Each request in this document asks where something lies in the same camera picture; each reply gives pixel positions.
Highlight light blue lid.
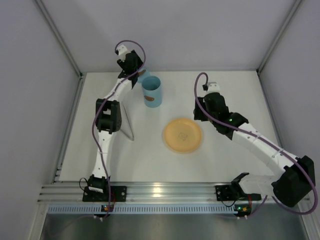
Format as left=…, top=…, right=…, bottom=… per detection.
left=137, top=68, right=151, bottom=84

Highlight light blue cylindrical container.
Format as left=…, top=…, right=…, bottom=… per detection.
left=141, top=75, right=163, bottom=108

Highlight metal tongs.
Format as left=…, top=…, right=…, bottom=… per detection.
left=120, top=103, right=135, bottom=141

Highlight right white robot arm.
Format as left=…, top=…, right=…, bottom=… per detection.
left=193, top=92, right=318, bottom=208

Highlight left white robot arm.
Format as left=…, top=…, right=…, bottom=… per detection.
left=82, top=44, right=144, bottom=202

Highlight yellow round plate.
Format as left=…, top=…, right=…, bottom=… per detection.
left=163, top=118, right=203, bottom=154

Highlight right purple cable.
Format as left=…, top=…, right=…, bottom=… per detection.
left=194, top=72, right=316, bottom=216

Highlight purple cable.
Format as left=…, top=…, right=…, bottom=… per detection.
left=91, top=39, right=146, bottom=221
left=194, top=72, right=316, bottom=216

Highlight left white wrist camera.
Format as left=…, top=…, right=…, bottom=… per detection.
left=115, top=44, right=130, bottom=62

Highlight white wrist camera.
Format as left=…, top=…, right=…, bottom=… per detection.
left=115, top=44, right=130, bottom=62
left=202, top=82, right=221, bottom=94

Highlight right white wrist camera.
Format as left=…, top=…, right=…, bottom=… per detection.
left=202, top=82, right=221, bottom=94

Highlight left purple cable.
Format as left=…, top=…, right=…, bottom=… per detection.
left=91, top=39, right=146, bottom=221

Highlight left aluminium frame post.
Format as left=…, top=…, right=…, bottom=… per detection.
left=33, top=0, right=83, bottom=79

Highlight aluminium frame post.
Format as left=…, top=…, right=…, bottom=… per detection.
left=256, top=0, right=305, bottom=76
left=33, top=0, right=83, bottom=79

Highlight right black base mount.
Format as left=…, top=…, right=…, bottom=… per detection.
left=215, top=184, right=238, bottom=202

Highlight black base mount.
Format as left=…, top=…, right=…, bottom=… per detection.
left=82, top=185, right=127, bottom=202
left=215, top=184, right=238, bottom=202

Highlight right aluminium frame post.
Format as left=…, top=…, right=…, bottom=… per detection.
left=256, top=0, right=305, bottom=76

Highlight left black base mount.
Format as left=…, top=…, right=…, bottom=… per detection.
left=82, top=185, right=127, bottom=202

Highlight aluminium mounting rail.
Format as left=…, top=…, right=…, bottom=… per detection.
left=37, top=181, right=311, bottom=205

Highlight white slotted cable duct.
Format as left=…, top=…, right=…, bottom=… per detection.
left=47, top=203, right=237, bottom=215

